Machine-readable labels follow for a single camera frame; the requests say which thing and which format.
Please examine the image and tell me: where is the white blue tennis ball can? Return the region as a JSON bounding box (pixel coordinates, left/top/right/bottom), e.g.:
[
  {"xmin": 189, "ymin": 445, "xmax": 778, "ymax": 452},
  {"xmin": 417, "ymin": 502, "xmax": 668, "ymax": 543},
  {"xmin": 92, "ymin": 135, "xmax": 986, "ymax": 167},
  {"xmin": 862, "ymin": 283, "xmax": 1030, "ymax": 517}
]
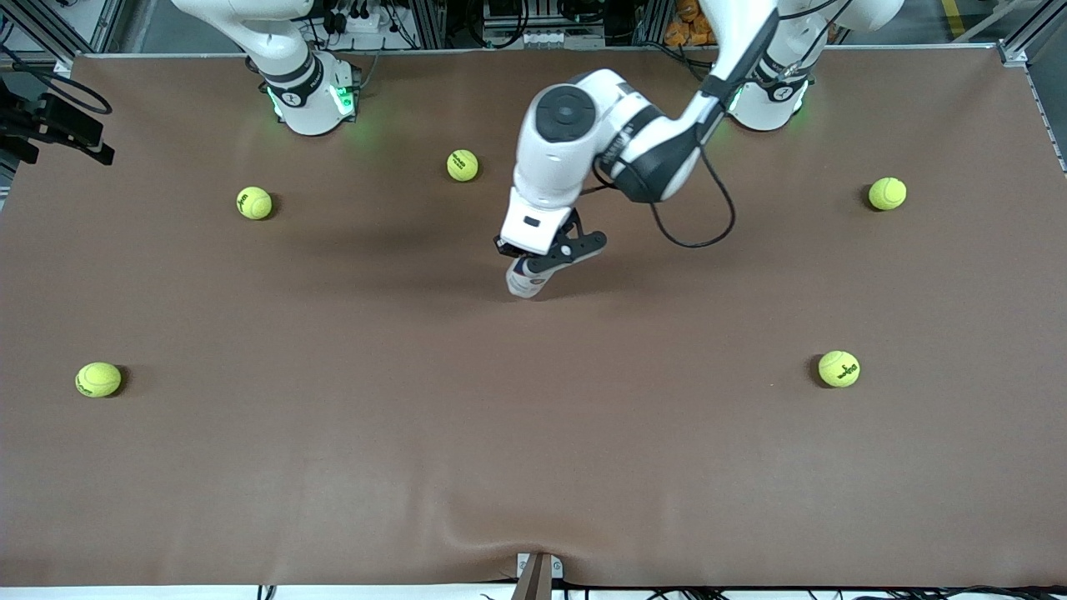
[{"xmin": 505, "ymin": 254, "xmax": 553, "ymax": 299}]

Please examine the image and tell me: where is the brown table mat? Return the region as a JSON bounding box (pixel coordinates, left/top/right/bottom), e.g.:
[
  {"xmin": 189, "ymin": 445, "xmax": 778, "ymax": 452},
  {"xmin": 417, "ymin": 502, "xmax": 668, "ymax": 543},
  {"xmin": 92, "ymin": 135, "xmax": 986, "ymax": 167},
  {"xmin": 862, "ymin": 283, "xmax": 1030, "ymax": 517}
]
[{"xmin": 0, "ymin": 46, "xmax": 1067, "ymax": 589}]

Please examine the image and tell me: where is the grey base connector box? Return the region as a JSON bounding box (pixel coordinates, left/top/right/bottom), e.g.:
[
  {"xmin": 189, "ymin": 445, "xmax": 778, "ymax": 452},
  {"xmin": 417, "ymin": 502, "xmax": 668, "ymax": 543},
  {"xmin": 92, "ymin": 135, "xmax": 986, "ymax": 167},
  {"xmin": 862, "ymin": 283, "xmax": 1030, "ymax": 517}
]
[{"xmin": 332, "ymin": 71, "xmax": 362, "ymax": 118}]

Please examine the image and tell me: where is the bag of orange items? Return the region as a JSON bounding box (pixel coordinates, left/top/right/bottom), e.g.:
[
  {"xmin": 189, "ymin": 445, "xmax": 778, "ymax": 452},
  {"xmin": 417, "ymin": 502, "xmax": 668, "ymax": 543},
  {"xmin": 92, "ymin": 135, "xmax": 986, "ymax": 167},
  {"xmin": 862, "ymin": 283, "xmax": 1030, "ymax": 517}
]
[{"xmin": 664, "ymin": 0, "xmax": 719, "ymax": 47}]

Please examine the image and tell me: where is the white power strip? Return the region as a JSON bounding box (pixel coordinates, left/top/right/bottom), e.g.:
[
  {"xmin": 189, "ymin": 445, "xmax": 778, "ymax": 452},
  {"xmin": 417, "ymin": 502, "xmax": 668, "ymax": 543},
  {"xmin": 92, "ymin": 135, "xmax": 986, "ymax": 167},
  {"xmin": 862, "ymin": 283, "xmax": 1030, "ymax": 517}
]
[{"xmin": 329, "ymin": 8, "xmax": 393, "ymax": 36}]

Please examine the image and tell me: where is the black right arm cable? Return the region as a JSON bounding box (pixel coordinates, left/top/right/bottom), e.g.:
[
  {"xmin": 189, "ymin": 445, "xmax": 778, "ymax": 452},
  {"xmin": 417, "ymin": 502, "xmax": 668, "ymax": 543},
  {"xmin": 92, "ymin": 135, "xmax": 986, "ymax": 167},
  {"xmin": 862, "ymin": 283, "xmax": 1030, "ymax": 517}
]
[{"xmin": 0, "ymin": 43, "xmax": 114, "ymax": 116}]

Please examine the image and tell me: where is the aluminium frame profile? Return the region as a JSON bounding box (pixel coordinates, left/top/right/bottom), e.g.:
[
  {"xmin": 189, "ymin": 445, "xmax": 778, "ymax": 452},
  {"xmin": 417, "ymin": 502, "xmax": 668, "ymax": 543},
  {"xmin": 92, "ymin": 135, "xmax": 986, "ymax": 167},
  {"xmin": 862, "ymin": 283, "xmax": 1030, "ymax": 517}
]
[
  {"xmin": 984, "ymin": 0, "xmax": 1067, "ymax": 84},
  {"xmin": 0, "ymin": 0, "xmax": 126, "ymax": 56}
]

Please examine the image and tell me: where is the metal table edge bracket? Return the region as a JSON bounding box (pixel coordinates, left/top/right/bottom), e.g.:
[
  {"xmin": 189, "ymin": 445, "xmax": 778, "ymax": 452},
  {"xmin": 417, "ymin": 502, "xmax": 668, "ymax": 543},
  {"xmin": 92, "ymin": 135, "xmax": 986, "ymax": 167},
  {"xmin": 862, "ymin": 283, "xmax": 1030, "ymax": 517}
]
[{"xmin": 517, "ymin": 552, "xmax": 564, "ymax": 580}]

